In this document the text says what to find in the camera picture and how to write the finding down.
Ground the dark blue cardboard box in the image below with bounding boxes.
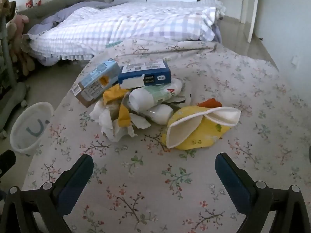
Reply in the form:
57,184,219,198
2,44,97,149
118,59,171,89

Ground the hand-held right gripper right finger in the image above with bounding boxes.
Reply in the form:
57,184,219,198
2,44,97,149
215,153,310,233

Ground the grey metal frame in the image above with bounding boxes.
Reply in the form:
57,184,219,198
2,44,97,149
0,11,31,139

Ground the yellow wrapper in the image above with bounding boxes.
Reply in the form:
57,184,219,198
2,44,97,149
103,84,130,103
118,101,132,128

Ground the pink plush toy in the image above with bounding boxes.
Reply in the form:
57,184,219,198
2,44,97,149
9,14,30,62

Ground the grey padded headboard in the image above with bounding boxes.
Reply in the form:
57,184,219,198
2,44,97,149
17,0,105,18

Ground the plaid duvet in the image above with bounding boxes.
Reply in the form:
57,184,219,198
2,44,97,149
23,0,227,61

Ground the white round plastic bin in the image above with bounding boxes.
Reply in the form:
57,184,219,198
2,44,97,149
10,102,54,156

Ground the floral bed sheet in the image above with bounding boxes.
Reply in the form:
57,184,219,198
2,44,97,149
21,38,311,233

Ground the teal paper strip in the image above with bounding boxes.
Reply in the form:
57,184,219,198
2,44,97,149
104,40,122,49

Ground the crumpled white tissue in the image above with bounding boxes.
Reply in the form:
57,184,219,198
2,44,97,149
89,100,151,142

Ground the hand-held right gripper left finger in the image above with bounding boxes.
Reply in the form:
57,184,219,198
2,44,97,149
0,154,94,233

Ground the brown fuzzy cloth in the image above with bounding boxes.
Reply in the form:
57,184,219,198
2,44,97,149
0,0,15,14

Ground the light blue carton box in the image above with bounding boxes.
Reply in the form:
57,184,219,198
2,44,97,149
72,59,122,108

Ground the white green-label drink bottle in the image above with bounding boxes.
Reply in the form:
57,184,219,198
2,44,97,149
143,104,174,125
128,80,183,112

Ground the brown plush toy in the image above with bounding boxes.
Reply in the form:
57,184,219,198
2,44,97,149
15,50,36,76

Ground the white door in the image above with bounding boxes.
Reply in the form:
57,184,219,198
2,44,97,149
240,0,262,43

